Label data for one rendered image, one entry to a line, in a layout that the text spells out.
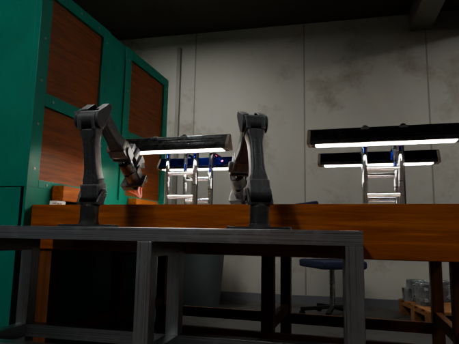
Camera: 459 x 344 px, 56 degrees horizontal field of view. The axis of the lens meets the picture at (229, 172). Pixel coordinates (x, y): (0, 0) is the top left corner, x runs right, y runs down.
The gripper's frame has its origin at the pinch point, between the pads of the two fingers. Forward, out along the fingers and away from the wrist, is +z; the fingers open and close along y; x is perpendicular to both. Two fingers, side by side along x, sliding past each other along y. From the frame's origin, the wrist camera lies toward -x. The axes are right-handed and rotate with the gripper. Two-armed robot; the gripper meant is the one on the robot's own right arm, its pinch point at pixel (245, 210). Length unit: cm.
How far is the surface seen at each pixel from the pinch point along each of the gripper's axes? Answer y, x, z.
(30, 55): 90, -29, -68
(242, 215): -6.0, 21.6, -19.7
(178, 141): 33.0, -25.3, -20.1
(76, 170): 88, -16, -12
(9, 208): 95, 22, -24
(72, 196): 81, 2, -12
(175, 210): 20.4, 20.3, -20.9
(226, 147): 9.2, -21.6, -18.4
